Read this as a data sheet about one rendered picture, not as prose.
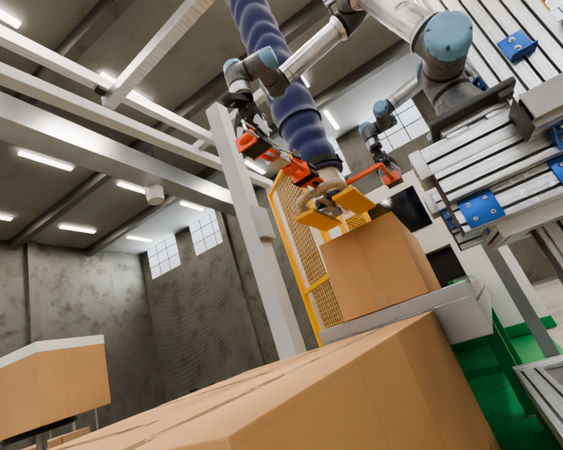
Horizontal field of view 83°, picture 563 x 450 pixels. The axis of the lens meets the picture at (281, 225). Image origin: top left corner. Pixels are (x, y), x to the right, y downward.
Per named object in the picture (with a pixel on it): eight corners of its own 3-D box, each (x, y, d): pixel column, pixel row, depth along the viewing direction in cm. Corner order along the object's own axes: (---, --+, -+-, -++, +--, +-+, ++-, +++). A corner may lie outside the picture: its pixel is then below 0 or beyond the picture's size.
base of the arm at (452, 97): (491, 115, 100) (474, 92, 104) (496, 89, 87) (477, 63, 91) (442, 141, 106) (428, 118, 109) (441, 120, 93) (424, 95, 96)
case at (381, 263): (382, 323, 197) (358, 263, 214) (448, 301, 180) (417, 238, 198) (343, 321, 149) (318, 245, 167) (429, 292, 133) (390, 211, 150)
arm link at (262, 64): (279, 62, 119) (253, 76, 121) (267, 38, 109) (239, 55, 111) (285, 77, 116) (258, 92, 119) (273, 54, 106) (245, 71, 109)
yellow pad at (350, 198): (358, 215, 161) (354, 207, 163) (376, 206, 157) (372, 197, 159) (332, 201, 133) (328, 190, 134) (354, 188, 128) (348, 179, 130)
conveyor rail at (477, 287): (485, 298, 316) (475, 280, 323) (491, 296, 314) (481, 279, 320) (479, 334, 124) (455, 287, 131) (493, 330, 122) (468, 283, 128)
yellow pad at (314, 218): (325, 232, 169) (323, 223, 171) (342, 223, 165) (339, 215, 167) (295, 221, 140) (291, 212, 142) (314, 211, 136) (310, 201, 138)
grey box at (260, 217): (272, 240, 284) (262, 211, 294) (276, 237, 282) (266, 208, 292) (258, 237, 267) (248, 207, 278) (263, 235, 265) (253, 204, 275)
